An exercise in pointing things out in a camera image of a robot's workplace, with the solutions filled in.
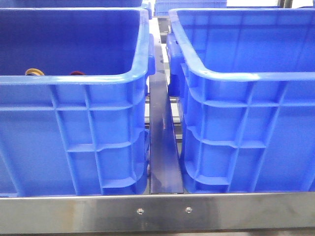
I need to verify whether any red mushroom push button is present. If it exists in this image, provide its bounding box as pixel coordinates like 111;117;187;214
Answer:
70;71;85;75

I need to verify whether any yellow mushroom push button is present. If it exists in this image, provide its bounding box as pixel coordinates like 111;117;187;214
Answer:
25;68;45;76

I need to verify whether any large blue crate left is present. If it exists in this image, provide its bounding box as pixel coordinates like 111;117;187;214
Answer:
0;8;155;198

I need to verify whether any large blue crate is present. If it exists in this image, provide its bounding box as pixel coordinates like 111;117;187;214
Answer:
0;8;155;198
169;8;315;193

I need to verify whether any large blue crate right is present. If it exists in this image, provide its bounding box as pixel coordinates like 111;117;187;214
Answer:
169;8;315;193

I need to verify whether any blue crate rear right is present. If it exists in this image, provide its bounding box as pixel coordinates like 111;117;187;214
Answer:
154;0;227;16

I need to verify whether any blue crate rear left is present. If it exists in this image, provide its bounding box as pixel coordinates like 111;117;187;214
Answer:
0;0;152;19

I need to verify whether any steel front frame rail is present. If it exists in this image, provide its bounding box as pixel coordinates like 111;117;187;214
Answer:
0;192;315;234

